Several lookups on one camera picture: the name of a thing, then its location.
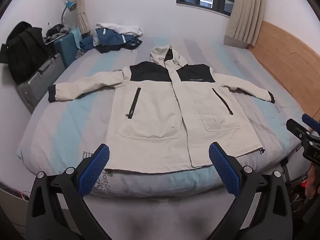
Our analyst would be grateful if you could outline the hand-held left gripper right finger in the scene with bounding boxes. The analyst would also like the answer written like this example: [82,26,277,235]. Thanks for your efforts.
[209,142,293,240]

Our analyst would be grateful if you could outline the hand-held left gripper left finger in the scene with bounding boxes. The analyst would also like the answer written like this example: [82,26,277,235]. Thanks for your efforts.
[26,144,113,240]

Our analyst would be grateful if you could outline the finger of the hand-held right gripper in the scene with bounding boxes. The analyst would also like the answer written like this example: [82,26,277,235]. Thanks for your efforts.
[286,119,314,142]
[302,114,320,132]

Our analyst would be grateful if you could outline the cream and black hooded jacket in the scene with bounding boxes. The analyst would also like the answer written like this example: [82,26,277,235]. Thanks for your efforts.
[48,45,275,174]

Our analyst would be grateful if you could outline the pile of grey clothes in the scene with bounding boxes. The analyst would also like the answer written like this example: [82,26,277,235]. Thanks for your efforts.
[44,24,72,43]

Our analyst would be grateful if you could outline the bed with striped quilt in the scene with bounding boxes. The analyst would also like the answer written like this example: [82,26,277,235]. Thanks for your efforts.
[17,36,304,198]

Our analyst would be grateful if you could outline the wooden headboard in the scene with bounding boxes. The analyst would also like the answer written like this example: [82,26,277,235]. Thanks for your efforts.
[246,20,320,120]

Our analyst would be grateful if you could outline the grey suitcase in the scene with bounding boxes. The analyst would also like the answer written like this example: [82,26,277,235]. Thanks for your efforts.
[16,53,66,114]

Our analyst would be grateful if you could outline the beige curtain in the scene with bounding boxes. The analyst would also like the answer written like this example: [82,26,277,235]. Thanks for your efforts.
[223,0,267,49]
[71,0,90,35]

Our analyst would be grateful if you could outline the teal suitcase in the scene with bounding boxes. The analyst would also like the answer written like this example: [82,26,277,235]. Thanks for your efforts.
[52,29,82,68]

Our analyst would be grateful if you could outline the light blue cloth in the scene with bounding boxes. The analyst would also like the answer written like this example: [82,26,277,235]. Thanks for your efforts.
[71,28,83,50]

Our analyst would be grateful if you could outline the white garment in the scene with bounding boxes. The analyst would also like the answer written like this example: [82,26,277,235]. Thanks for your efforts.
[96,22,143,37]

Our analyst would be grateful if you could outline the blue desk lamp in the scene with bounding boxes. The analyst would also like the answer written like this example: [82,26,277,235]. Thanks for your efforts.
[61,0,77,27]

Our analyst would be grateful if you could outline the tangled cables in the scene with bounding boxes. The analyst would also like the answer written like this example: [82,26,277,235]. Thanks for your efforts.
[290,175,309,212]

